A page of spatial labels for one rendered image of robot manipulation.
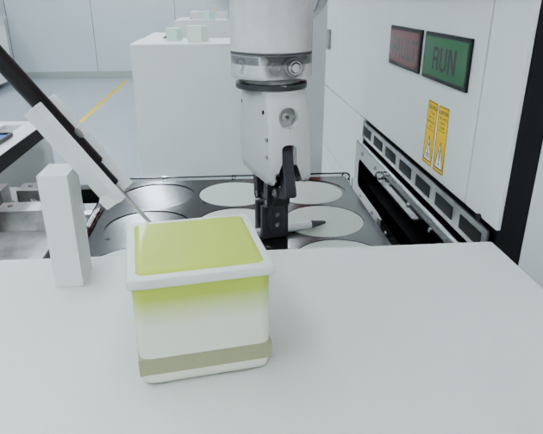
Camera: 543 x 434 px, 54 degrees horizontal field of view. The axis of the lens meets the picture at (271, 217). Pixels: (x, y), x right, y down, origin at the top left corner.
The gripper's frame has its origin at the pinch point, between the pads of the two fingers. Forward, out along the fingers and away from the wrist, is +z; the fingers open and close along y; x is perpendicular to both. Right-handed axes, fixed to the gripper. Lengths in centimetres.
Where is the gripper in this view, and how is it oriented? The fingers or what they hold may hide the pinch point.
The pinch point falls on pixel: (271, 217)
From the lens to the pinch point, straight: 62.1
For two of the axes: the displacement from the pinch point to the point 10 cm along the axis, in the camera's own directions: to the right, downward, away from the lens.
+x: -9.3, 1.4, -3.3
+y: -3.6, -3.6, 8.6
